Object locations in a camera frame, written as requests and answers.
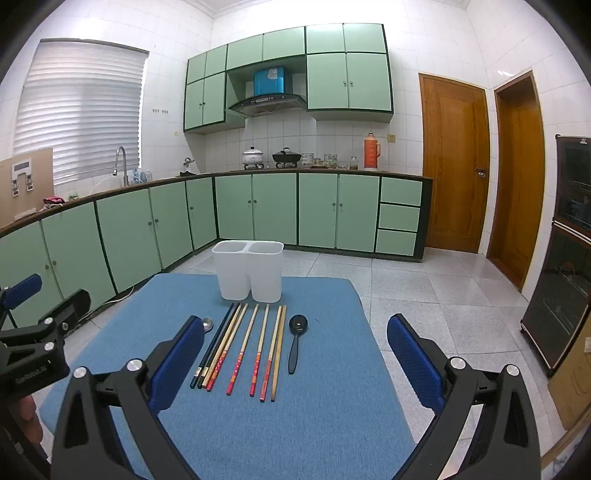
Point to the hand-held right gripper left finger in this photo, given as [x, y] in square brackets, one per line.
[180, 364]

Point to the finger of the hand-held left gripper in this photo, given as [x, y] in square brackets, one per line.
[76, 302]
[21, 290]

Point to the blue table mat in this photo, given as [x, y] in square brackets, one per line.
[323, 369]

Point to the cardboard box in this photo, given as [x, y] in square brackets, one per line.
[575, 383]

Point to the metal spoon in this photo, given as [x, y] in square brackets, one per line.
[207, 324]

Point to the red cloth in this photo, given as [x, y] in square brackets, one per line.
[53, 200]

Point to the beige water purifier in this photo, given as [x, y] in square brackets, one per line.
[39, 184]

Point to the green base cabinets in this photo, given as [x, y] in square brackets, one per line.
[318, 207]

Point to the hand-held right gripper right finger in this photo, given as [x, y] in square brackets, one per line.
[411, 360]

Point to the person's left hand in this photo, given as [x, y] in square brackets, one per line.
[28, 417]

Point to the white window blind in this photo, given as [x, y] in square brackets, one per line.
[78, 115]

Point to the metal kitchen faucet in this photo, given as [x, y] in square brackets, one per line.
[125, 173]

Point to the patterned jar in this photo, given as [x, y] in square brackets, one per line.
[330, 161]

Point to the glass jar with yellow contents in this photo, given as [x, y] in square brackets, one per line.
[353, 163]

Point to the white cooking pot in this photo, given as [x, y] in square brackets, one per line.
[253, 158]

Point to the green wall cabinets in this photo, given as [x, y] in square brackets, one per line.
[369, 83]

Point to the stack of bowls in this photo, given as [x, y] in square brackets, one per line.
[308, 160]

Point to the red patterned wooden chopstick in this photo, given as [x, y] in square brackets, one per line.
[217, 374]
[237, 369]
[256, 369]
[268, 369]

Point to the blue hood cover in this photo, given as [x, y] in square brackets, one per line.
[268, 81]

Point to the plain wooden chopstick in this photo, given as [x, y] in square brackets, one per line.
[224, 346]
[278, 360]

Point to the black spoon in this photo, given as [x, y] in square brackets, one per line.
[298, 324]

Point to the dark glass cabinet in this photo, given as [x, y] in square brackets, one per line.
[563, 277]

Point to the black wok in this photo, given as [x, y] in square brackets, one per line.
[286, 159]

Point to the orange thermos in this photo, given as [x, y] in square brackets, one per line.
[371, 154]

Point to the black range hood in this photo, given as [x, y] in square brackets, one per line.
[268, 104]

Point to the white two-compartment utensil holder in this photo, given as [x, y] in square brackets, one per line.
[247, 277]

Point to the small plastic bottle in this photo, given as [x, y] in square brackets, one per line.
[147, 176]
[135, 176]

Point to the brown wooden door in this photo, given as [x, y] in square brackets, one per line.
[517, 184]
[455, 161]

